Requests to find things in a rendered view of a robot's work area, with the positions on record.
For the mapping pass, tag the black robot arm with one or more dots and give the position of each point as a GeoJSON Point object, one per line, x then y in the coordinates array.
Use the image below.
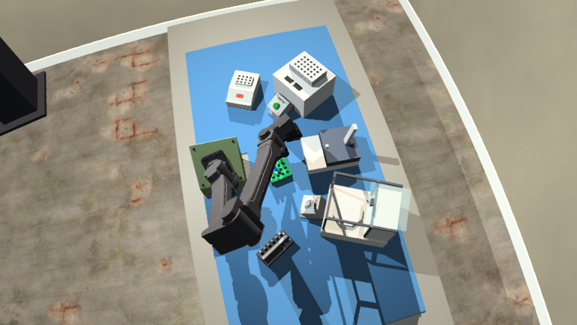
{"type": "Point", "coordinates": [235, 228]}

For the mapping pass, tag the green tube rack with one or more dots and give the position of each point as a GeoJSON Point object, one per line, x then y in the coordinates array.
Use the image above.
{"type": "Point", "coordinates": [284, 172]}

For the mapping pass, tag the blue bench mat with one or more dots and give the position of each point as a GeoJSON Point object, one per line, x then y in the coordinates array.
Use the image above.
{"type": "Point", "coordinates": [317, 280]}

